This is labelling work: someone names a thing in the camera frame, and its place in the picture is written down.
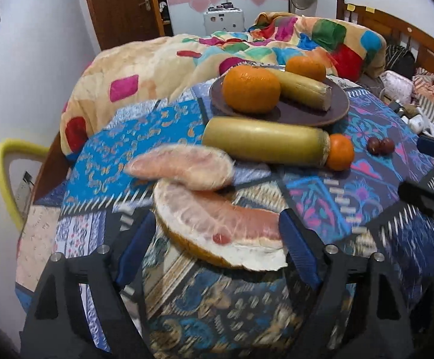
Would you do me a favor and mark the long yellow sugarcane piece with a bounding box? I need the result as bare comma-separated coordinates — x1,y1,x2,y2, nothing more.
202,117,331,167

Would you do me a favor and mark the short yellow sugarcane piece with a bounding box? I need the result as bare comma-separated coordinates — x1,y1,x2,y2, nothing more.
266,67,332,112

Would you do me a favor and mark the white bottle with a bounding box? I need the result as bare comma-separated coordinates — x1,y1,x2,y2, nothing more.
401,114,425,135

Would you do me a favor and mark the brown wooden door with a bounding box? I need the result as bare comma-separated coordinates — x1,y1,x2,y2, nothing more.
86,0,164,50

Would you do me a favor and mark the purple round plate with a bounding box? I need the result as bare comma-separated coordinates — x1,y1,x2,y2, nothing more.
210,73,349,127

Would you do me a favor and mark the pink patterned pillow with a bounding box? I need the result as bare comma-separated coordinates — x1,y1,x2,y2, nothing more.
379,71,413,105

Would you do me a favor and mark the wooden headboard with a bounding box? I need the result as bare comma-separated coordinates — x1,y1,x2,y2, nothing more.
335,0,434,73

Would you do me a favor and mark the pomelo segment peeled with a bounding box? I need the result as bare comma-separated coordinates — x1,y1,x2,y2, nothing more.
123,144,235,191

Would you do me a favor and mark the medium orange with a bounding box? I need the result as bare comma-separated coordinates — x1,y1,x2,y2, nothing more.
285,55,326,82

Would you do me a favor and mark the blue patterned bed cover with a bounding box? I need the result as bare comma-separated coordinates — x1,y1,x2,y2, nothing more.
18,85,434,358

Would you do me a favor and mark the yellow chair frame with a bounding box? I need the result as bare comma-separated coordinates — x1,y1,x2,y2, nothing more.
0,139,49,232

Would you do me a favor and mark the colourful patchwork blanket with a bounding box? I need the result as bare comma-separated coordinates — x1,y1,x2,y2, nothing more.
60,12,387,160

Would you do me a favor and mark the large orange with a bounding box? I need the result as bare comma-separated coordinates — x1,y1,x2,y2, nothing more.
222,65,281,113

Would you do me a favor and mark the white box appliance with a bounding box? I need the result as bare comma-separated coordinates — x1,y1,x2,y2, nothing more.
203,2,245,35

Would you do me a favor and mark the dark red jujube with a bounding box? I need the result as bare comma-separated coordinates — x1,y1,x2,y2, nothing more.
366,136,381,156
379,138,395,156

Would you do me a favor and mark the small orange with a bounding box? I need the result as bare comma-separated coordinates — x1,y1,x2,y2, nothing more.
326,134,355,172

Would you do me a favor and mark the black striped bag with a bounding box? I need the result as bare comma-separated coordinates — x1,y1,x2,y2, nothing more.
385,44,416,80

